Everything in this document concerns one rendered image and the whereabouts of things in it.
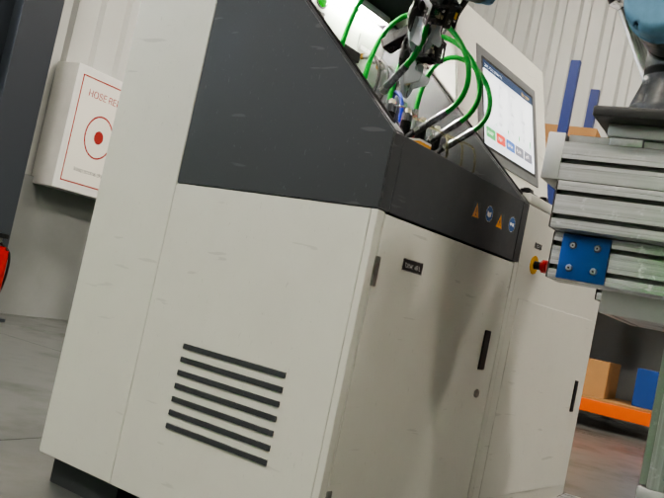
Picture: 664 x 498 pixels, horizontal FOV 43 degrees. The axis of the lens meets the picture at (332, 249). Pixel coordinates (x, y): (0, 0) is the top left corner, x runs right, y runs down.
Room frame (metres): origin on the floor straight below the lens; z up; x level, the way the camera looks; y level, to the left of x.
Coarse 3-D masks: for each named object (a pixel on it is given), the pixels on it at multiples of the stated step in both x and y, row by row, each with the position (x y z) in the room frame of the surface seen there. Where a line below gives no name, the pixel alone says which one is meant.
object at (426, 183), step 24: (408, 144) 1.69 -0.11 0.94; (408, 168) 1.70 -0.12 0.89; (432, 168) 1.78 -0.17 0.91; (456, 168) 1.86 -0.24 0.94; (408, 192) 1.72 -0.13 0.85; (432, 192) 1.80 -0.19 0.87; (456, 192) 1.88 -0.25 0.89; (480, 192) 1.97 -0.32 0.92; (504, 192) 2.07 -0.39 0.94; (408, 216) 1.74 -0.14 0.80; (432, 216) 1.81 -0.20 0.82; (456, 216) 1.90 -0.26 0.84; (480, 216) 1.99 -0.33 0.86; (456, 240) 1.95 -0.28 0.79; (480, 240) 2.01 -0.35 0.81; (504, 240) 2.12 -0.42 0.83
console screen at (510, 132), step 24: (480, 48) 2.53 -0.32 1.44; (504, 72) 2.67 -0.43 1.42; (504, 96) 2.65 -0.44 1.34; (528, 96) 2.83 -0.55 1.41; (480, 120) 2.49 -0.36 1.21; (504, 120) 2.64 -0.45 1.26; (528, 120) 2.81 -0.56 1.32; (504, 144) 2.62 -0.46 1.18; (528, 144) 2.79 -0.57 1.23; (528, 168) 2.77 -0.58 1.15
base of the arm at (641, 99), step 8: (648, 72) 1.52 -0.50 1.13; (656, 72) 1.50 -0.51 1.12; (648, 80) 1.51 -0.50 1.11; (656, 80) 1.50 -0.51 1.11; (640, 88) 1.53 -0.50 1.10; (648, 88) 1.50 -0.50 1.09; (656, 88) 1.49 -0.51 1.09; (640, 96) 1.52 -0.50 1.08; (648, 96) 1.49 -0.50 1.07; (656, 96) 1.48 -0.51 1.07; (632, 104) 1.52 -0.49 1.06; (640, 104) 1.50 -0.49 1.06; (648, 104) 1.49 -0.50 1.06; (656, 104) 1.48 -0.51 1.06
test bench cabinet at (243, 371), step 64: (192, 192) 1.95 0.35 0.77; (192, 256) 1.92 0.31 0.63; (256, 256) 1.81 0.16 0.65; (320, 256) 1.71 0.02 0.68; (192, 320) 1.90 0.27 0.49; (256, 320) 1.79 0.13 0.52; (320, 320) 1.69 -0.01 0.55; (192, 384) 1.87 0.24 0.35; (256, 384) 1.76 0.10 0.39; (320, 384) 1.67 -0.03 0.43; (128, 448) 1.96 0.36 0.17; (192, 448) 1.85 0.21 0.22; (256, 448) 1.75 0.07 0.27; (320, 448) 1.66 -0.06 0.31
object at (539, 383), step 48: (528, 240) 2.23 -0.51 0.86; (528, 288) 2.28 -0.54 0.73; (576, 288) 2.58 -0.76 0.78; (528, 336) 2.33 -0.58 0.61; (576, 336) 2.64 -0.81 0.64; (528, 384) 2.38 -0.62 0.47; (576, 384) 2.69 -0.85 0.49; (528, 432) 2.44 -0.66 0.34; (480, 480) 2.23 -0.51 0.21; (528, 480) 2.50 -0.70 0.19
